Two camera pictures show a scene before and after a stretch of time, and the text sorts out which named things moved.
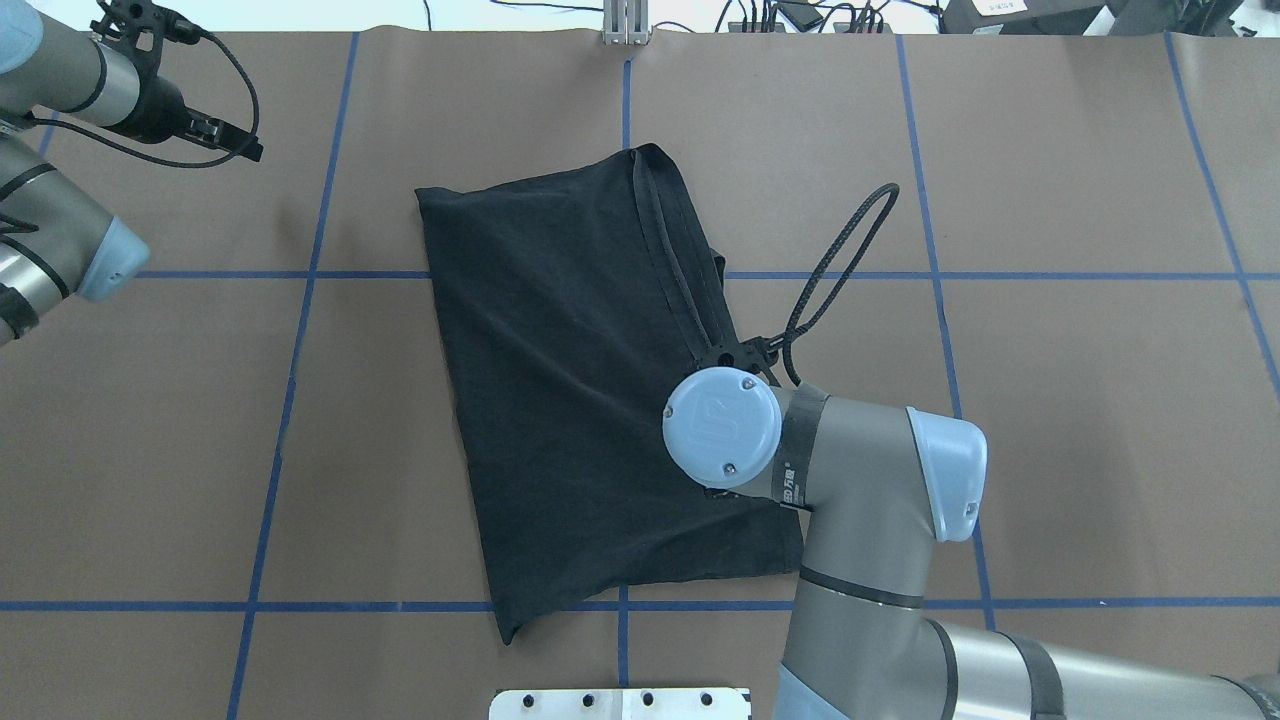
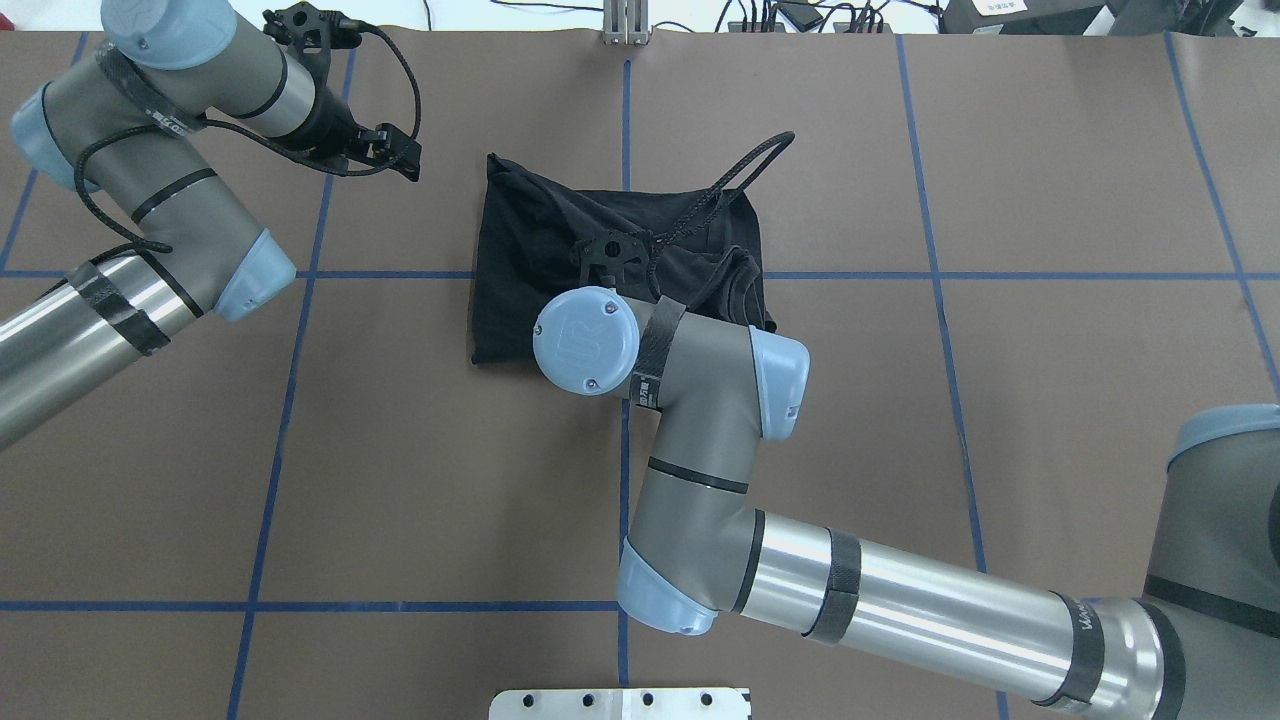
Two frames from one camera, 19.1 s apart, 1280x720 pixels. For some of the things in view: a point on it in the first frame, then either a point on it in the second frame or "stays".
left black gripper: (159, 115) → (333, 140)
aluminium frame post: (626, 22) stays
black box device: (1019, 17) stays
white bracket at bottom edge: (621, 704) stays
